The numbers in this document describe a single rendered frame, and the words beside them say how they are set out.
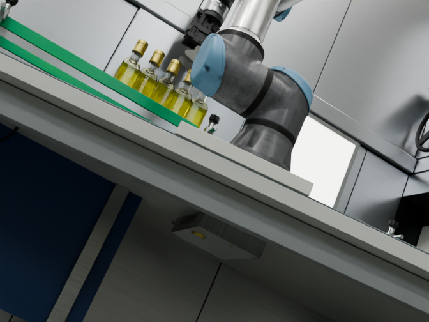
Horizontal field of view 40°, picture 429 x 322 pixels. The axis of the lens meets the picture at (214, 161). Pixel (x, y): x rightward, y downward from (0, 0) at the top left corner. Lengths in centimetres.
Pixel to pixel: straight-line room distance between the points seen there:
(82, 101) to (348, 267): 59
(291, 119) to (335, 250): 28
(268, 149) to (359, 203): 105
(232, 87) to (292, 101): 13
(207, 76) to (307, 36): 108
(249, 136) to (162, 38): 83
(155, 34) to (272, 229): 98
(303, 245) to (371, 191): 108
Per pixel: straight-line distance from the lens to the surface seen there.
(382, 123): 231
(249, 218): 115
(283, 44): 217
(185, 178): 114
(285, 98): 123
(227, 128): 195
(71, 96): 114
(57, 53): 159
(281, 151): 119
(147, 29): 196
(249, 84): 121
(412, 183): 230
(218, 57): 119
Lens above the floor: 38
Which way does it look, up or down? 19 degrees up
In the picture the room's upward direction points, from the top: 24 degrees clockwise
